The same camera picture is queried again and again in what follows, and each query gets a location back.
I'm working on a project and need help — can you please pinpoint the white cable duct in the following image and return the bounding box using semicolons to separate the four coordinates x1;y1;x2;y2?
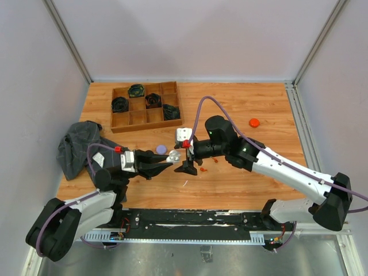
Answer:
83;227;265;245

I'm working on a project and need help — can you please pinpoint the red patterned rolled necktie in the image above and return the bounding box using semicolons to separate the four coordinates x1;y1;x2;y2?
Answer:
145;93;162;109

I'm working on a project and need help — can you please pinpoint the wooden compartment tray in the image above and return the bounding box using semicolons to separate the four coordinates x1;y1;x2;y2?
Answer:
110;82;183;133

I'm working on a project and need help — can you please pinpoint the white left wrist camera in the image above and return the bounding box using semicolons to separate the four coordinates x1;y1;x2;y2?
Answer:
114;146;136;173

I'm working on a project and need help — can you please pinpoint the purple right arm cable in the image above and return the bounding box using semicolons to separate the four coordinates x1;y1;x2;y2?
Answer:
188;96;368;213

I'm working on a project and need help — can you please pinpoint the aluminium left frame post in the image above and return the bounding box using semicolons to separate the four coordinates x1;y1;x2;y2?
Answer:
42;0;93;85

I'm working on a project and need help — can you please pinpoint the orange earbud charging case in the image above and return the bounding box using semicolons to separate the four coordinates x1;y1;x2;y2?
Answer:
249;118;260;128

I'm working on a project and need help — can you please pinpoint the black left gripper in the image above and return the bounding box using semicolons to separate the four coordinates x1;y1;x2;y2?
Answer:
120;149;173;182

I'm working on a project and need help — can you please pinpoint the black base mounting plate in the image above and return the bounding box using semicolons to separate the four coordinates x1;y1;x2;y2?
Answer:
97;209;293;237

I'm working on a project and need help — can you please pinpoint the white earbud charging case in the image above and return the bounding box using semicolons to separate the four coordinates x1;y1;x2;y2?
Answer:
166;150;181;163

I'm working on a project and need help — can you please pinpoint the green rolled necktie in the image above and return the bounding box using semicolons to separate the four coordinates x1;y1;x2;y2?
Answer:
128;83;145;98

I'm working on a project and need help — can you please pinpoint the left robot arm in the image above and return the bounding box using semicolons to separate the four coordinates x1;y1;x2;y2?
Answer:
25;147;175;262

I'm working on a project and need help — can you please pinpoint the grey checked cloth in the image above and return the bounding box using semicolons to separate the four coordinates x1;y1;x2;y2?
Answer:
56;121;121;189

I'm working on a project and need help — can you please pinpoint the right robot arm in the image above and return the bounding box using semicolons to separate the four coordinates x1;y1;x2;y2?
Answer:
175;116;352;231

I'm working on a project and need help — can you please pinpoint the dark rolled necktie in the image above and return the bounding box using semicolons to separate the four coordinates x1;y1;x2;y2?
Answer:
162;104;181;120

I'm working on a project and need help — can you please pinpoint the lilac earbud charging case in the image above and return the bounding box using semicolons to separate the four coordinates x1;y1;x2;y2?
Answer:
156;144;167;155

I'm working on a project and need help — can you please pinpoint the aluminium corner frame post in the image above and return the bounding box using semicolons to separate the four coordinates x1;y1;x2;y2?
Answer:
292;0;350;87

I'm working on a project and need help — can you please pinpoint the black rolled necktie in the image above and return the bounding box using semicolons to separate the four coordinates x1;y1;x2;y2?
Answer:
111;97;129;113

